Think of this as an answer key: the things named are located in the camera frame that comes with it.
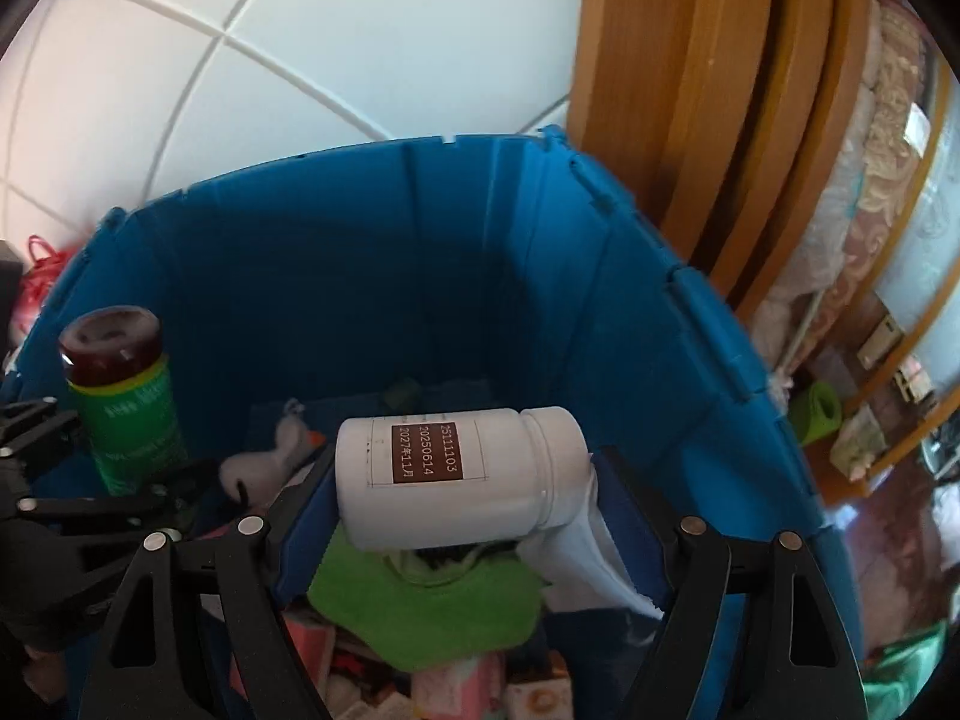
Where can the pink box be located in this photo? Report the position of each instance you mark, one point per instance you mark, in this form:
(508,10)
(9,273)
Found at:
(457,690)
(311,645)

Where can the red carry case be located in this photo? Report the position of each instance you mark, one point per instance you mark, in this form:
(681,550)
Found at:
(37,292)

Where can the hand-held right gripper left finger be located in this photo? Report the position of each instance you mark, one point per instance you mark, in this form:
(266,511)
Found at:
(304,532)

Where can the leaning wooden boards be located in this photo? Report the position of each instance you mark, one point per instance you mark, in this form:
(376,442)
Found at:
(675,90)

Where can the blue plastic crate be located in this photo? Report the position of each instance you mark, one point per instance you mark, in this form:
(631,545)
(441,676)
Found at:
(375,277)

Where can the green plastic bag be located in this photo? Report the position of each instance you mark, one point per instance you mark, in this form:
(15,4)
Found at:
(907,675)

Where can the green labelled dark bottle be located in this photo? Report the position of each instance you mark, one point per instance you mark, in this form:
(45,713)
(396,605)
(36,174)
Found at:
(127,405)

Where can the floral mattress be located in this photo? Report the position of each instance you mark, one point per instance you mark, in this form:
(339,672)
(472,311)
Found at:
(877,165)

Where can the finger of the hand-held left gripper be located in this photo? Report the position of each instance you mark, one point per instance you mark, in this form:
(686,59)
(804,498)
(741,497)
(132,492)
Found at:
(30,420)
(90,506)

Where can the white plush toy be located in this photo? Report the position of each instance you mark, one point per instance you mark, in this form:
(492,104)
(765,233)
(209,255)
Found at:
(255,469)

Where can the green rolled mat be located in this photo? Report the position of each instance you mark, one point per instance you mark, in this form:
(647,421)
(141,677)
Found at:
(819,412)

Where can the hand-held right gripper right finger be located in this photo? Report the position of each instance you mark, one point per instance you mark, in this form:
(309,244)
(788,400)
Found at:
(622,525)

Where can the white pill bottle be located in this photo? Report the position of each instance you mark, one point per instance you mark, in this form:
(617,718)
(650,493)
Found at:
(450,510)

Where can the green cloth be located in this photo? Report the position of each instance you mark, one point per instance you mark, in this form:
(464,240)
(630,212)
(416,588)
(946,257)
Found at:
(420,615)

